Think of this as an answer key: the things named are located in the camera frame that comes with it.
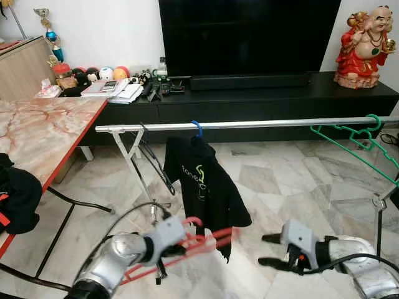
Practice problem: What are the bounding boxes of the orange toy ball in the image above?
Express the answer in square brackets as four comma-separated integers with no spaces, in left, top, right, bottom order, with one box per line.
[113,65,131,81]

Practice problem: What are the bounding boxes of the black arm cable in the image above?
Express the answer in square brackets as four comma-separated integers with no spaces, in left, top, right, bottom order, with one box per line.
[304,251,399,278]
[83,200,173,278]

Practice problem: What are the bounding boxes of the red laughing Buddha statue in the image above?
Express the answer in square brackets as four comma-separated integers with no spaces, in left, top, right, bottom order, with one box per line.
[334,5,397,90]

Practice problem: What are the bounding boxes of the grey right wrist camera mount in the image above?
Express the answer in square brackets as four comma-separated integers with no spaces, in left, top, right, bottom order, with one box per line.
[280,219,319,263]

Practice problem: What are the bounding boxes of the black TV console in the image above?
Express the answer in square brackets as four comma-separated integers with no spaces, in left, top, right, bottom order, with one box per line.
[80,70,399,148]

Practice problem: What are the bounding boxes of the red plastic hanger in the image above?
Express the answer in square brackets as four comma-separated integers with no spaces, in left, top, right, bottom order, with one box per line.
[120,216,240,287]

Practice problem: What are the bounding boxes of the metal clothes rail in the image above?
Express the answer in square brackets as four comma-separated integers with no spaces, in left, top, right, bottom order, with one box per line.
[95,115,399,134]

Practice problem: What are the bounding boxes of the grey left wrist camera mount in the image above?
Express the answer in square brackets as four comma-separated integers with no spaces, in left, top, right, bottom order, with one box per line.
[147,215,187,260]

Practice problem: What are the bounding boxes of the stack of white magazines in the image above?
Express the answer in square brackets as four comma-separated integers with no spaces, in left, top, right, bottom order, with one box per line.
[81,77,145,105]

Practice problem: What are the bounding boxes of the gold and blue trophy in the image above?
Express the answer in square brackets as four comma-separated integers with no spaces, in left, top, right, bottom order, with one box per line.
[34,7,65,63]

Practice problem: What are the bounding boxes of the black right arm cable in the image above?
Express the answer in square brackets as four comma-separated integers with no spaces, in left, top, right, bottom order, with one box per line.
[304,251,399,278]

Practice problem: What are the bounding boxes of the black television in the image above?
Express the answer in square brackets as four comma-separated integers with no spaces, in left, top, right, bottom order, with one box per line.
[158,0,343,79]

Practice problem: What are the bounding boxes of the metal rack end frame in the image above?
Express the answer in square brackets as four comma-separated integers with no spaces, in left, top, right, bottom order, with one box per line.
[95,123,174,226]
[372,159,399,276]

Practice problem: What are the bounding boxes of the wooden cabinet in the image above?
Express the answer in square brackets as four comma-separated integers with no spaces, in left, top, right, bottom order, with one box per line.
[0,36,64,102]

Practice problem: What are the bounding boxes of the black metal table legs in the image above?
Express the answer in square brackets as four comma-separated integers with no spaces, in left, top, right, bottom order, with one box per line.
[0,186,117,293]

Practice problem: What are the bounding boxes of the white toy ball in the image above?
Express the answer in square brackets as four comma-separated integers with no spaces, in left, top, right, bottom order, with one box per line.
[99,66,115,82]

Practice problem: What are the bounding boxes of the black wire hanger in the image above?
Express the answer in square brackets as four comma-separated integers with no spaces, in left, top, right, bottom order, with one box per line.
[138,122,177,197]

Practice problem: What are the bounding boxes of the blue plastic hanger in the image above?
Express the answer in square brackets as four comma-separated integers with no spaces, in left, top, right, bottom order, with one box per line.
[190,120,205,140]

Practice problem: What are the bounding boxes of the pink tissue packet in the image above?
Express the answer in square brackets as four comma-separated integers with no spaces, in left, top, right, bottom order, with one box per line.
[36,79,62,99]

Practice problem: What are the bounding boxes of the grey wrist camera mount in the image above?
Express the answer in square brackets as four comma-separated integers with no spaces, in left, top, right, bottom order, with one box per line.
[280,219,319,263]
[147,215,187,260]

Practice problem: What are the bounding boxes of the black mouse plush toy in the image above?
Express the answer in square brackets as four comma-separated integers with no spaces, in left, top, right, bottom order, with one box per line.
[70,67,100,86]

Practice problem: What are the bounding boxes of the marble table with red edge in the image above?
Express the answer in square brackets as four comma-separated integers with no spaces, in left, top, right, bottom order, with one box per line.
[0,96,110,260]

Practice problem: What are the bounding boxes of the jar with red lid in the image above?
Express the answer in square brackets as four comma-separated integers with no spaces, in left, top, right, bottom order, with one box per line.
[52,62,77,89]

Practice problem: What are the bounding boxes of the green plastic hanger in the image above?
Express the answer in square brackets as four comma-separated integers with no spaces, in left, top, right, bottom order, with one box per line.
[309,113,399,188]

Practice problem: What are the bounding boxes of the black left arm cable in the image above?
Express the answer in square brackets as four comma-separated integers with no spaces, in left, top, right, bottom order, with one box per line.
[83,200,173,278]

